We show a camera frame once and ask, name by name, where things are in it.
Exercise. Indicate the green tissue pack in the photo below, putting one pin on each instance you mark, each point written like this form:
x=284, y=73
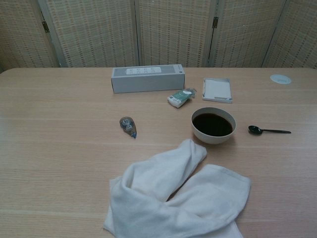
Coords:
x=179, y=98

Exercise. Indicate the black plastic spoon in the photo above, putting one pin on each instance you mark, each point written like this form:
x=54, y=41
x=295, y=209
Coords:
x=255, y=130

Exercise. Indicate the woven bamboo folding screen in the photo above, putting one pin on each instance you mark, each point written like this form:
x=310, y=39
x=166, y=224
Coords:
x=99, y=32

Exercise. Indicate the cup of black coffee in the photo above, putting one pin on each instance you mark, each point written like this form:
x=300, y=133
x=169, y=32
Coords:
x=213, y=139

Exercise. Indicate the brass screen hinge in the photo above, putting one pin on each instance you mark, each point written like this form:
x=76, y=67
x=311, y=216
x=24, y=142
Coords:
x=215, y=21
x=44, y=26

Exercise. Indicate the white crumpled towel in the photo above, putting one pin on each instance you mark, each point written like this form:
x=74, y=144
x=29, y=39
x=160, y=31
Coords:
x=148, y=198

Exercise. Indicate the grey power strip box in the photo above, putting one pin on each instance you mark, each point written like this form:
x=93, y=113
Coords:
x=148, y=81

